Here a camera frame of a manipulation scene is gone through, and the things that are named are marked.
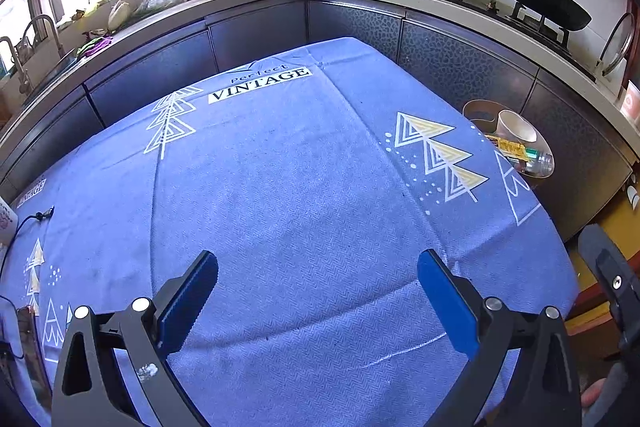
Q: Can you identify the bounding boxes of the metal sink faucet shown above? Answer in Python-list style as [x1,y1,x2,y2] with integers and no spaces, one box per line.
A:
[0,14,66,95]

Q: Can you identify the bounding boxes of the kitchen counter with grey cabinets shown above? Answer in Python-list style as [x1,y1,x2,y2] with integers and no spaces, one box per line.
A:
[0,0,640,243]

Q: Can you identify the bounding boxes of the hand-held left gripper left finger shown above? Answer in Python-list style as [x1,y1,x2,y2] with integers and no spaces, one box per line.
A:
[51,249,220,427]

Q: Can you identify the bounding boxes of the white enamel mug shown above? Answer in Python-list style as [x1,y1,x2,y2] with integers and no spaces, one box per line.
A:
[0,197,19,248]

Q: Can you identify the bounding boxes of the white paper cup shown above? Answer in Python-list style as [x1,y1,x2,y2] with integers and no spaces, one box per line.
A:
[496,109,538,144]

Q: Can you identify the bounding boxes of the grey charging cable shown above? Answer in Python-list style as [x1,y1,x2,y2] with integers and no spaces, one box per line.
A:
[0,206,56,360]

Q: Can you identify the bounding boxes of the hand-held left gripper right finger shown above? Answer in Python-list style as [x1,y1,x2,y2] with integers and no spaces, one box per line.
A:
[416,248,583,427]

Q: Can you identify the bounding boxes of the round trash bin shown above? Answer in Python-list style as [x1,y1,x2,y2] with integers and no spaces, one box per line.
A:
[462,99,556,180]

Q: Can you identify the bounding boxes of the small white plastic bag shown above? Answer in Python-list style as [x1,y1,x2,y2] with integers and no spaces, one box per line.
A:
[107,1,132,32]

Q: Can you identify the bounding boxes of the person's right hand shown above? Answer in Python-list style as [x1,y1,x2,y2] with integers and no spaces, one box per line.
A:
[581,380,609,411]

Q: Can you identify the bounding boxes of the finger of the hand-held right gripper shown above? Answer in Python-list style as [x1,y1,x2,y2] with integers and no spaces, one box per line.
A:
[577,223,640,351]

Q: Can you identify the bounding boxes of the blue printed tablecloth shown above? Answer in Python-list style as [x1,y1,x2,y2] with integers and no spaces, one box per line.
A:
[0,37,581,427]

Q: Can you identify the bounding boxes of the red and white container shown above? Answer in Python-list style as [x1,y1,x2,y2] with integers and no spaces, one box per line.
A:
[620,79,640,128]

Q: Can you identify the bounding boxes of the purple cloth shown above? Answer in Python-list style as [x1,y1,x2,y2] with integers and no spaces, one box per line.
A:
[76,36,113,58]

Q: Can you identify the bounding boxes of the glass pot lid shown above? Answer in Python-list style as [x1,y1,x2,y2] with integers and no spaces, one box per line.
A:
[595,12,636,78]

